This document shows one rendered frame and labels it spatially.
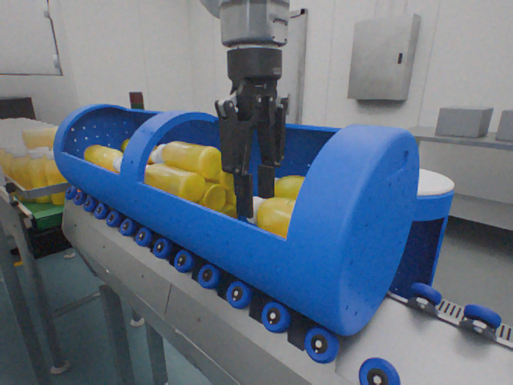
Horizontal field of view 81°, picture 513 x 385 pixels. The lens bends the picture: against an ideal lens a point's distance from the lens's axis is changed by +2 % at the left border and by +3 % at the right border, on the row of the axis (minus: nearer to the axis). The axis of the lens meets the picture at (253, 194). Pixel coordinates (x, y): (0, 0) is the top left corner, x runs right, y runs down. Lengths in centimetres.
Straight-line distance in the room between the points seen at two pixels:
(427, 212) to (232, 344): 58
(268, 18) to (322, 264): 29
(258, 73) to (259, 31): 5
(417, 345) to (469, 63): 336
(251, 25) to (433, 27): 349
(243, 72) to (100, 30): 527
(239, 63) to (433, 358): 48
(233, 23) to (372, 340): 47
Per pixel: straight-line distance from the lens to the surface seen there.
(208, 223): 44
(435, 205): 88
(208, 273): 56
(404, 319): 58
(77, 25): 554
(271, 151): 47
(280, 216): 42
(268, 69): 41
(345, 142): 37
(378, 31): 380
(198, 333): 62
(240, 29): 41
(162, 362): 154
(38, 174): 124
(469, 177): 379
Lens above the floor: 128
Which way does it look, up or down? 20 degrees down
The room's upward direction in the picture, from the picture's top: straight up
